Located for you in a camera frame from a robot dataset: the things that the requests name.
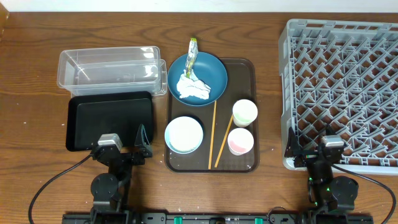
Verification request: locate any light blue small bowl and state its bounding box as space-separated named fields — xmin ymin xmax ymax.
xmin=164 ymin=116 xmax=204 ymax=154

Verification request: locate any white cup pink inside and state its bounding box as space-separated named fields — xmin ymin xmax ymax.
xmin=227 ymin=128 xmax=254 ymax=156

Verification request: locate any white cup green inside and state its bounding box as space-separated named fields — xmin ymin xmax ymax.
xmin=233 ymin=99 xmax=258 ymax=128

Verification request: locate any white paper napkin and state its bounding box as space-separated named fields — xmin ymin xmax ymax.
xmin=177 ymin=70 xmax=211 ymax=100

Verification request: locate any dark blue round plate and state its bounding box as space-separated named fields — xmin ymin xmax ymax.
xmin=168 ymin=52 xmax=228 ymax=106

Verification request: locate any clear yellow-green snack wrapper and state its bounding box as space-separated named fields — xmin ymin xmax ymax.
xmin=185 ymin=38 xmax=198 ymax=78

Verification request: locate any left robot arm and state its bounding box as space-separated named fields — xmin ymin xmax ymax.
xmin=88 ymin=124 xmax=153 ymax=224

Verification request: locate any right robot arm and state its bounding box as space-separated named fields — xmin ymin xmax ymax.
xmin=285 ymin=126 xmax=359 ymax=223

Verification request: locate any grey plastic dishwasher rack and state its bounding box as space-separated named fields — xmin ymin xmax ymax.
xmin=279 ymin=19 xmax=397 ymax=175

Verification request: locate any black plastic tray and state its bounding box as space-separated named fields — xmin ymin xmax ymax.
xmin=66 ymin=91 xmax=154 ymax=152

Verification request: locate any right wooden chopstick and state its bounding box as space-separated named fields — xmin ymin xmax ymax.
xmin=215 ymin=115 xmax=233 ymax=168

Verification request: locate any wooden chopstick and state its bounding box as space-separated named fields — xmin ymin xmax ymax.
xmin=215 ymin=115 xmax=233 ymax=168
xmin=208 ymin=101 xmax=217 ymax=170

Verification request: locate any left wooden chopstick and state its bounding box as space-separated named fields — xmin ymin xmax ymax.
xmin=208 ymin=101 xmax=217 ymax=170

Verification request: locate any brown plastic serving tray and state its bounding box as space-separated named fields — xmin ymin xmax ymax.
xmin=165 ymin=58 xmax=259 ymax=173

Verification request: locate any clear plastic bin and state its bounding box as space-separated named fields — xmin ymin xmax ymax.
xmin=57 ymin=46 xmax=167 ymax=96

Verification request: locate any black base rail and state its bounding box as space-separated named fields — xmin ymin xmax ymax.
xmin=61 ymin=212 xmax=374 ymax=224

